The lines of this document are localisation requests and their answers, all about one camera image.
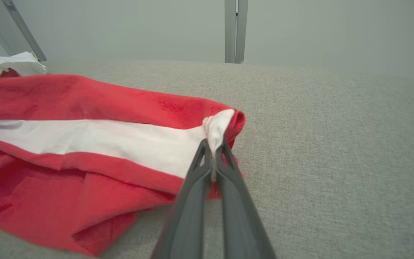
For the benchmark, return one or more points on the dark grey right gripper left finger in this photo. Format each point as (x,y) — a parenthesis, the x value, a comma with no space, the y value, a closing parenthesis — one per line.
(187,216)

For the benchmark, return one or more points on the grey metal side post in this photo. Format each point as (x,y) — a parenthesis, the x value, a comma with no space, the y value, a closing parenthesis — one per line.
(23,27)

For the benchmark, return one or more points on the red and white basketball jersey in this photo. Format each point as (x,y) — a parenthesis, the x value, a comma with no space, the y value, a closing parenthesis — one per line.
(16,64)

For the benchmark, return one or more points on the red shorts with white stripe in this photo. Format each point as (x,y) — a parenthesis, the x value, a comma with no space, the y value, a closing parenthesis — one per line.
(67,97)

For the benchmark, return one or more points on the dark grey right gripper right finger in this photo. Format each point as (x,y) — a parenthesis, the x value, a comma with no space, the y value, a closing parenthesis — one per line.
(241,223)

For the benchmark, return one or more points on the grey aluminium frame post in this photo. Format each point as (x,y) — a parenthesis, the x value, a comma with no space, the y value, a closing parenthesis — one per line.
(230,32)

